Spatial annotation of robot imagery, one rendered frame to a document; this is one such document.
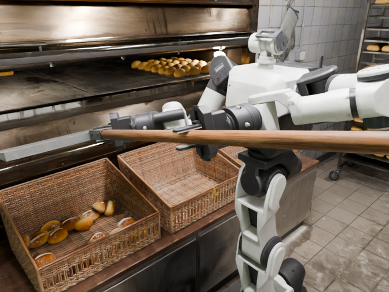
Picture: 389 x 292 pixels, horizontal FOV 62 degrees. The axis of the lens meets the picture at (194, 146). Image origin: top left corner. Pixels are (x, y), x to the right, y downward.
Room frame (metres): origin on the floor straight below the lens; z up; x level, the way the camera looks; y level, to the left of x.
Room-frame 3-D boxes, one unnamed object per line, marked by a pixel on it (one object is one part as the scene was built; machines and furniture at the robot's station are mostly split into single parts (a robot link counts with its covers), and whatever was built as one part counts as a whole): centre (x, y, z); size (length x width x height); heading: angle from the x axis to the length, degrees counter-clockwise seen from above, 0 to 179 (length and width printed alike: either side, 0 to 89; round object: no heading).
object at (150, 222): (1.27, 0.52, 0.72); 0.56 x 0.49 x 0.28; 133
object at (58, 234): (1.26, 0.64, 0.62); 0.10 x 0.07 x 0.05; 145
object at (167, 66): (2.57, 0.13, 1.21); 0.61 x 0.48 x 0.06; 42
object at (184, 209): (1.67, 0.07, 0.72); 0.56 x 0.49 x 0.28; 133
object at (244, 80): (1.17, -0.29, 1.27); 0.34 x 0.30 x 0.36; 38
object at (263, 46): (1.14, -0.24, 1.47); 0.10 x 0.07 x 0.09; 38
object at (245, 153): (1.19, -0.31, 1.01); 0.28 x 0.13 x 0.18; 132
